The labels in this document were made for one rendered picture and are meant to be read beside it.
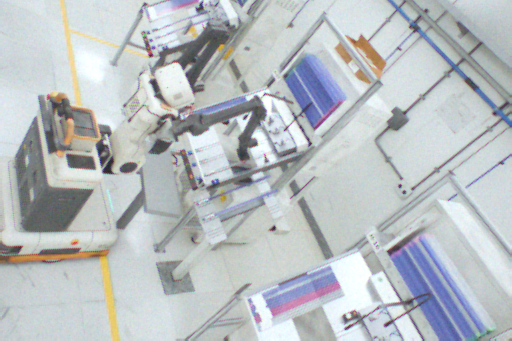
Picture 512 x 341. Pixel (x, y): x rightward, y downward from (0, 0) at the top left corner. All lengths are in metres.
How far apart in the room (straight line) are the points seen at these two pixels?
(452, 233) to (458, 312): 0.42
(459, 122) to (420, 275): 1.94
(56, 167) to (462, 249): 2.08
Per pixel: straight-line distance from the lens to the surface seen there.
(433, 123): 4.13
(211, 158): 3.00
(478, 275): 2.48
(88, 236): 2.82
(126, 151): 2.52
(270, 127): 3.04
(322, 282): 2.54
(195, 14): 4.13
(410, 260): 2.41
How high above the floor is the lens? 2.46
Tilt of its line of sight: 29 degrees down
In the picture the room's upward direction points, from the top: 42 degrees clockwise
